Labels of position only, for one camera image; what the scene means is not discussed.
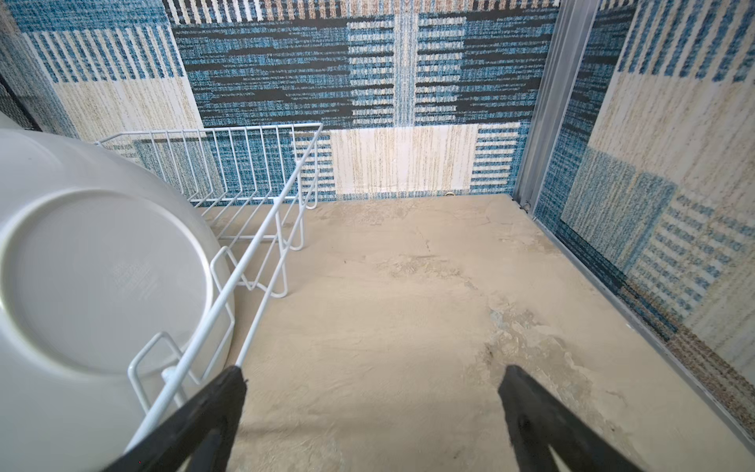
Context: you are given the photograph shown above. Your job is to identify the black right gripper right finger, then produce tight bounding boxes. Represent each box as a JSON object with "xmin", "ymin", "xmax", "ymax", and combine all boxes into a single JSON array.
[{"xmin": 497, "ymin": 365, "xmax": 639, "ymax": 471}]

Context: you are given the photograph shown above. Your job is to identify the white wire dish rack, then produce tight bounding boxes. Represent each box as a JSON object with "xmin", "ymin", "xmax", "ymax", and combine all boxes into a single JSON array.
[{"xmin": 97, "ymin": 123, "xmax": 324, "ymax": 450}]

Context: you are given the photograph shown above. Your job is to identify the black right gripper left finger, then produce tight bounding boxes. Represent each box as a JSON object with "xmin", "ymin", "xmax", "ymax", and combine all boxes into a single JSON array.
[{"xmin": 105, "ymin": 366, "xmax": 247, "ymax": 471}]

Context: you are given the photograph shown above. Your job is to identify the white round plate rightmost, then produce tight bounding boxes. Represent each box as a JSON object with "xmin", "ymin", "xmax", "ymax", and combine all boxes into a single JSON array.
[{"xmin": 1, "ymin": 129, "xmax": 230, "ymax": 471}]

